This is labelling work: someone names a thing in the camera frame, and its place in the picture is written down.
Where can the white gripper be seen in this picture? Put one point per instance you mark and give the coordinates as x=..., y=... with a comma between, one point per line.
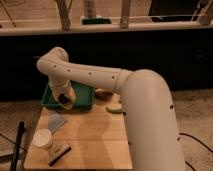
x=61, y=87

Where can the dark green cup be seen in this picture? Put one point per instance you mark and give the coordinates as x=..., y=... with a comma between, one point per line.
x=66, y=101

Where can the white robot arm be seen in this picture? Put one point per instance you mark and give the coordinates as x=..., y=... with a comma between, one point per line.
x=146, y=99

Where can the green plastic tray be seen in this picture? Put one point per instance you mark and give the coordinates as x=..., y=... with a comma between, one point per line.
x=84, y=97

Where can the grey cloth sponge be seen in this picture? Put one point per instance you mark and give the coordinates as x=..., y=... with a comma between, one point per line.
x=56, y=121

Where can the dark brown bowl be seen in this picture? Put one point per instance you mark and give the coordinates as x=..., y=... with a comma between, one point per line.
x=103, y=94

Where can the white paper cup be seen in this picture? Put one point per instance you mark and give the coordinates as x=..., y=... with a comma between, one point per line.
x=42, y=138

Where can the black pole stand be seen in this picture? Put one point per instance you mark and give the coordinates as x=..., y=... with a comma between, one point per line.
x=17, y=147

